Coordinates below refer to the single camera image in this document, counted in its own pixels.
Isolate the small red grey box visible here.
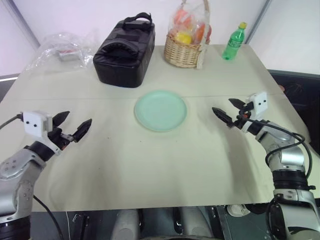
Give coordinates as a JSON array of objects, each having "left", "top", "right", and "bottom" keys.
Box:
[{"left": 57, "top": 48, "right": 80, "bottom": 62}]

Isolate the white tape roll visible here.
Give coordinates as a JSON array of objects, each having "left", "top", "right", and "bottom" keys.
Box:
[{"left": 226, "top": 204, "right": 251, "bottom": 217}]

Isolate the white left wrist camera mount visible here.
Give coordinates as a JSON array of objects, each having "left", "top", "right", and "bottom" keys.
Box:
[{"left": 21, "top": 110, "right": 63, "bottom": 153}]

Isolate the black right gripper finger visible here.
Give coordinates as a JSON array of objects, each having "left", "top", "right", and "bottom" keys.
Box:
[
  {"left": 211, "top": 107, "right": 236, "bottom": 129},
  {"left": 228, "top": 98, "right": 247, "bottom": 110}
]

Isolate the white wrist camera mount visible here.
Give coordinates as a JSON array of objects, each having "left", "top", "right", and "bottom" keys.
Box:
[
  {"left": 244, "top": 91, "right": 268, "bottom": 126},
  {"left": 21, "top": 110, "right": 63, "bottom": 153}
]

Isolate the yellow lemon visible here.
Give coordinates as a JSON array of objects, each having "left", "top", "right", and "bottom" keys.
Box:
[{"left": 174, "top": 31, "right": 193, "bottom": 45}]

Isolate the mint green round plate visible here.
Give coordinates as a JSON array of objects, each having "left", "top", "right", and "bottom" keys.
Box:
[{"left": 134, "top": 89, "right": 188, "bottom": 133}]

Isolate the clear plastic bag of vegetables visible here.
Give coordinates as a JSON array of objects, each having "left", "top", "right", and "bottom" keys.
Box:
[{"left": 167, "top": 1, "right": 213, "bottom": 46}]

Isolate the thin black hanging cable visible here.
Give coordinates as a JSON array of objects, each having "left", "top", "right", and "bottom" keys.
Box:
[{"left": 32, "top": 194, "right": 65, "bottom": 240}]

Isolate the green plastic bottle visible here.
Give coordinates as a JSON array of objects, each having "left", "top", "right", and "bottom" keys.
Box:
[{"left": 221, "top": 21, "right": 249, "bottom": 62}]

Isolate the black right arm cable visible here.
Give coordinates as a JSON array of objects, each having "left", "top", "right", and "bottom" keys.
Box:
[{"left": 246, "top": 118, "right": 313, "bottom": 187}]

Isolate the grey rounded robot leg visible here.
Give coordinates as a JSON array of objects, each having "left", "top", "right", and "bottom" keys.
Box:
[
  {"left": 174, "top": 206, "right": 211, "bottom": 240},
  {"left": 111, "top": 207, "right": 141, "bottom": 240}
]

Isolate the crumpled clear plastic bag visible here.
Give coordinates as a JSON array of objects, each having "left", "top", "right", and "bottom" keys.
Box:
[{"left": 24, "top": 30, "right": 101, "bottom": 74}]

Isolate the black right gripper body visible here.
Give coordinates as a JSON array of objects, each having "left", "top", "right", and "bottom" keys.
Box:
[{"left": 234, "top": 102, "right": 254, "bottom": 130}]

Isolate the grey left wrist cable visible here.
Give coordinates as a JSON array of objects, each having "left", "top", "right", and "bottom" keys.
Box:
[{"left": 0, "top": 113, "right": 25, "bottom": 130}]

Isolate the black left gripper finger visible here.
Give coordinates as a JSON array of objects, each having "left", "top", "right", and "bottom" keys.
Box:
[
  {"left": 52, "top": 110, "right": 71, "bottom": 131},
  {"left": 73, "top": 118, "right": 93, "bottom": 144}
]

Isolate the black padded carry bag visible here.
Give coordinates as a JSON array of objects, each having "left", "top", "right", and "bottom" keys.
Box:
[{"left": 92, "top": 12, "right": 157, "bottom": 89}]

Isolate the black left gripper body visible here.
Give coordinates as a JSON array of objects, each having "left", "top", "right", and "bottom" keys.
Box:
[{"left": 46, "top": 126, "right": 76, "bottom": 151}]

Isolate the cream white tablecloth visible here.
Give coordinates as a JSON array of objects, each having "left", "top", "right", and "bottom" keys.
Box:
[{"left": 0, "top": 44, "right": 311, "bottom": 213}]

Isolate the woven wicker basket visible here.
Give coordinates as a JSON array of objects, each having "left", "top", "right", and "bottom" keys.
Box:
[{"left": 163, "top": 0, "right": 211, "bottom": 69}]

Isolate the black side cabinet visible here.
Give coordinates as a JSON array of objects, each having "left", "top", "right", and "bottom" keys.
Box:
[{"left": 266, "top": 68, "right": 320, "bottom": 146}]

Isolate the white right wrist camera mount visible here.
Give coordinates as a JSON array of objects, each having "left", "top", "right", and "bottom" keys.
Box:
[{"left": 244, "top": 91, "right": 268, "bottom": 126}]

